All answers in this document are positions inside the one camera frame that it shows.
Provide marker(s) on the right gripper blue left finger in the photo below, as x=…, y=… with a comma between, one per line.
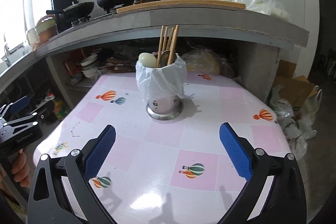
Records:
x=96, y=150

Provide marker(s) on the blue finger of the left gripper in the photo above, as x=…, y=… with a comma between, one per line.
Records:
x=19, y=104
x=45, y=109

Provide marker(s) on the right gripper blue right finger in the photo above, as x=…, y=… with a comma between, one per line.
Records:
x=235, y=150

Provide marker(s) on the cream plastic ladle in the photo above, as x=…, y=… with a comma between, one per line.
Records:
x=148, y=60

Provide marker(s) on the large steel spoon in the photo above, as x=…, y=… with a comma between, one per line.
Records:
x=164, y=58

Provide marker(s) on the crossing wooden chopstick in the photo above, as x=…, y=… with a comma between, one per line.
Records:
x=160, y=45

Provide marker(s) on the person's left hand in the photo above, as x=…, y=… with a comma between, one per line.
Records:
x=20, y=170

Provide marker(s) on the cooking oil bottle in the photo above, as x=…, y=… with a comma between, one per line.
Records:
x=60, y=108

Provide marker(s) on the stack of bowls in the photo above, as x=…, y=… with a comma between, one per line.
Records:
x=90, y=66

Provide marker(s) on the plastic bags on floor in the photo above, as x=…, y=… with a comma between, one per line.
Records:
x=297, y=125

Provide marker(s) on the brown enamel pot stack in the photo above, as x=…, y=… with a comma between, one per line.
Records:
x=44, y=30

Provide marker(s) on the cardboard box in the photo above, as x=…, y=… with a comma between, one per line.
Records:
x=296, y=90

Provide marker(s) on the steel utensil holder cup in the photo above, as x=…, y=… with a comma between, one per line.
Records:
x=165, y=109

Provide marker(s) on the white plastic bag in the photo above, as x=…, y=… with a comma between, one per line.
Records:
x=158, y=83

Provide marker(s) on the yellowish plastic bag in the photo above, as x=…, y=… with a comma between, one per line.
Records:
x=207, y=62

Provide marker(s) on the black wok pan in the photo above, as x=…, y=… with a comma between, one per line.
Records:
x=74, y=12

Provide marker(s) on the clear plastic bags on counter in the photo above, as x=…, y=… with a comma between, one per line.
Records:
x=268, y=7

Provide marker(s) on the wooden cutting board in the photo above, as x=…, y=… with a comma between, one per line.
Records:
x=168, y=3

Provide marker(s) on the kitchen cleaver orange handle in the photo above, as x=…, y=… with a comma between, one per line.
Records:
x=137, y=2

